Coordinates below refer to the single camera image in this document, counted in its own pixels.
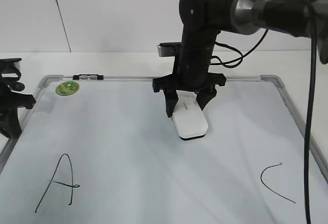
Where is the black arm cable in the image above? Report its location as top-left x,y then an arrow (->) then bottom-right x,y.
303,0 -> 320,224

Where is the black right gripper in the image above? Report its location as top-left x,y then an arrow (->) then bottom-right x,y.
152,55 -> 226,117

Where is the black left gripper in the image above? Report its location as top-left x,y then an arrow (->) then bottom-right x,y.
1,58 -> 36,138

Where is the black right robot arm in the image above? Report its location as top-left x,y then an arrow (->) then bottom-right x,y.
153,0 -> 327,117

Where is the white board with grey frame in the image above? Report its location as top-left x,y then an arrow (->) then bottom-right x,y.
0,74 -> 328,224

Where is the round green sticker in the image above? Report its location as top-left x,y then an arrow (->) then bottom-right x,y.
55,81 -> 80,96

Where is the black silver board hanger clip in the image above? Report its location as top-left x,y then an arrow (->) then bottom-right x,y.
72,74 -> 104,80

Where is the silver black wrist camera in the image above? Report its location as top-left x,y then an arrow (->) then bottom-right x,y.
157,42 -> 181,57

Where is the white rectangular board eraser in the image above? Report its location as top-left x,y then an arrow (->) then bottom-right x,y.
172,91 -> 208,140

